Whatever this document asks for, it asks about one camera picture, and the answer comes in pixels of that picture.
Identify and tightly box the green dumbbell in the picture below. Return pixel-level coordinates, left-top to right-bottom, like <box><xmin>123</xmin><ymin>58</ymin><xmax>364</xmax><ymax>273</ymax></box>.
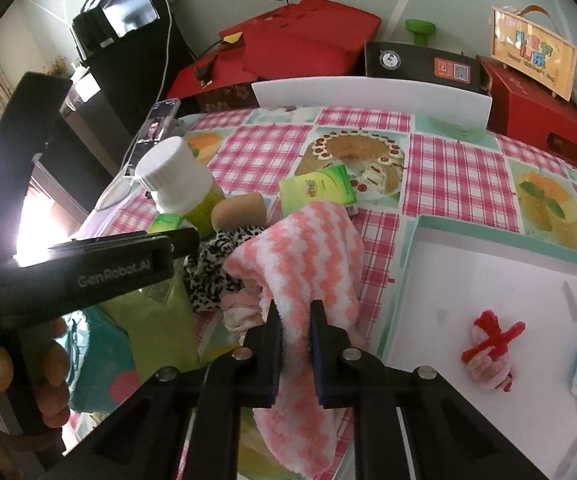
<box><xmin>405</xmin><ymin>18</ymin><xmax>437</xmax><ymax>46</ymax></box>

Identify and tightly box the teal dotted cloth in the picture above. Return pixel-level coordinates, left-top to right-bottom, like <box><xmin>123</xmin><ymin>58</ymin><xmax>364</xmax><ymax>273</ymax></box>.
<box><xmin>66</xmin><ymin>310</ymin><xmax>142</xmax><ymax>411</ymax></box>

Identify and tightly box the smartphone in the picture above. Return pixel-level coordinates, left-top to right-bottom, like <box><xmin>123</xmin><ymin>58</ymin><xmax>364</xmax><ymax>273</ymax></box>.
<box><xmin>122</xmin><ymin>98</ymin><xmax>182</xmax><ymax>179</ymax></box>

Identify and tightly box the black monitor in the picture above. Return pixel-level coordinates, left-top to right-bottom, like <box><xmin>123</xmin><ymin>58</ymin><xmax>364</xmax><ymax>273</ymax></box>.
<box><xmin>71</xmin><ymin>0</ymin><xmax>162</xmax><ymax>56</ymax></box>

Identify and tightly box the person's left hand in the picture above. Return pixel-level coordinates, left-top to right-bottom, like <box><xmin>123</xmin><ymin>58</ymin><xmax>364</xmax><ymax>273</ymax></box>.
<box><xmin>0</xmin><ymin>320</ymin><xmax>72</xmax><ymax>456</ymax></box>

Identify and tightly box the small green carton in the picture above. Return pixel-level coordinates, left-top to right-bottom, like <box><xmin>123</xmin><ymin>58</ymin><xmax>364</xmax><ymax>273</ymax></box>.
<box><xmin>278</xmin><ymin>164</ymin><xmax>359</xmax><ymax>216</ymax></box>

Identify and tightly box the leopard print scrunchie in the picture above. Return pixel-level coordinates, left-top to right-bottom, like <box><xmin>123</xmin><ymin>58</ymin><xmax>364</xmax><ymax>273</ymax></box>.
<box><xmin>183</xmin><ymin>225</ymin><xmax>266</xmax><ymax>313</ymax></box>

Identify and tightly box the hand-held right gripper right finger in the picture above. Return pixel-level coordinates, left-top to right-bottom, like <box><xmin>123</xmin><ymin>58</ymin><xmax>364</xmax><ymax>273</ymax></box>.
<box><xmin>309</xmin><ymin>300</ymin><xmax>552</xmax><ymax>480</ymax></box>

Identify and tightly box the white charging cable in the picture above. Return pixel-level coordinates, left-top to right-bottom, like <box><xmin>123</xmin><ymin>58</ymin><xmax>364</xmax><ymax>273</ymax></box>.
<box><xmin>96</xmin><ymin>0</ymin><xmax>174</xmax><ymax>211</ymax></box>

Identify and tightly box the red box with window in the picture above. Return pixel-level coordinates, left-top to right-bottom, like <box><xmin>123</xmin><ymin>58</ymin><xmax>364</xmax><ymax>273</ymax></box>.
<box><xmin>479</xmin><ymin>57</ymin><xmax>577</xmax><ymax>171</ymax></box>

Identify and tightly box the brown floral box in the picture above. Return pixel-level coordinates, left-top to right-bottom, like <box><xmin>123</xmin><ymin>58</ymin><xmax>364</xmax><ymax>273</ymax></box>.
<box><xmin>196</xmin><ymin>82</ymin><xmax>259</xmax><ymax>111</ymax></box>

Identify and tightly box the light green cloth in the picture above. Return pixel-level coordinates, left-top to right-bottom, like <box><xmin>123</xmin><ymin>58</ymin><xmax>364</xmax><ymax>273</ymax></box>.
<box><xmin>88</xmin><ymin>265</ymin><xmax>204</xmax><ymax>386</ymax></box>

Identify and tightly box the white capped green bottle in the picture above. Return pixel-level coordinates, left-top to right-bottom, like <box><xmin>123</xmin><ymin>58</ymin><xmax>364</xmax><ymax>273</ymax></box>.
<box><xmin>135</xmin><ymin>136</ymin><xmax>226</xmax><ymax>236</ymax></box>

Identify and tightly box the pink white striped sock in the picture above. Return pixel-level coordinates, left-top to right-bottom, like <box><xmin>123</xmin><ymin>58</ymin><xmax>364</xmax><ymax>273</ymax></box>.
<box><xmin>221</xmin><ymin>200</ymin><xmax>364</xmax><ymax>476</ymax></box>

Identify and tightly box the brown wooden cylinder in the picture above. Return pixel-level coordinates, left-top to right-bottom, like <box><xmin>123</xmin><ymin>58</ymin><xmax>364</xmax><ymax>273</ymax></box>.
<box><xmin>210</xmin><ymin>192</ymin><xmax>268</xmax><ymax>233</ymax></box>

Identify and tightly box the white board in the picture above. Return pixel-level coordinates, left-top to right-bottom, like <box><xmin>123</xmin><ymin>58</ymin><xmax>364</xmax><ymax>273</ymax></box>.
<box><xmin>251</xmin><ymin>76</ymin><xmax>493</xmax><ymax>131</ymax></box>

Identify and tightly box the pale pink soft cloth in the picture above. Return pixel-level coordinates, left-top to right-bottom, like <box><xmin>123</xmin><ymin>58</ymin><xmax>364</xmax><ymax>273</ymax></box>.
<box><xmin>221</xmin><ymin>282</ymin><xmax>264</xmax><ymax>333</ymax></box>

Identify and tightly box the red hair tie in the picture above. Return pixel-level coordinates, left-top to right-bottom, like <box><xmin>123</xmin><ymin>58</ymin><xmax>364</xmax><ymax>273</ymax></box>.
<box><xmin>461</xmin><ymin>310</ymin><xmax>527</xmax><ymax>393</ymax></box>

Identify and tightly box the black power plug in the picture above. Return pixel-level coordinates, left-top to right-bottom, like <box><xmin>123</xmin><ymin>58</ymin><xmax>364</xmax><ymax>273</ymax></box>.
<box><xmin>194</xmin><ymin>52</ymin><xmax>222</xmax><ymax>86</ymax></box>

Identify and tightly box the white tray with teal rim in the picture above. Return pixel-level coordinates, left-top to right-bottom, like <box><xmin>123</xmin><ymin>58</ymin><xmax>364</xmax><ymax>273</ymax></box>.
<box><xmin>376</xmin><ymin>214</ymin><xmax>577</xmax><ymax>480</ymax></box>

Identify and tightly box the red flat gift box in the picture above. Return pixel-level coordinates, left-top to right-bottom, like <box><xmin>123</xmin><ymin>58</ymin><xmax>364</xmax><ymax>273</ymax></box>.
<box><xmin>218</xmin><ymin>0</ymin><xmax>382</xmax><ymax>78</ymax></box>

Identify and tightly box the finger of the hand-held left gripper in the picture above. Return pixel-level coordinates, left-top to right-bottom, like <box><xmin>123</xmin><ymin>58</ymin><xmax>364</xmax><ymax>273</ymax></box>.
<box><xmin>51</xmin><ymin>227</ymin><xmax>200</xmax><ymax>260</ymax></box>

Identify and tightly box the black long box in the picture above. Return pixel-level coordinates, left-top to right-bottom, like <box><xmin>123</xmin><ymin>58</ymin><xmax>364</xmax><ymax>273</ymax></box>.
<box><xmin>363</xmin><ymin>40</ymin><xmax>489</xmax><ymax>96</ymax></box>

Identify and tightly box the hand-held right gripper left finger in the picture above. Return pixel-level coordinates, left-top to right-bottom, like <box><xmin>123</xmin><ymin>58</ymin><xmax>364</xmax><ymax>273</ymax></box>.
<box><xmin>61</xmin><ymin>299</ymin><xmax>289</xmax><ymax>480</ymax></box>

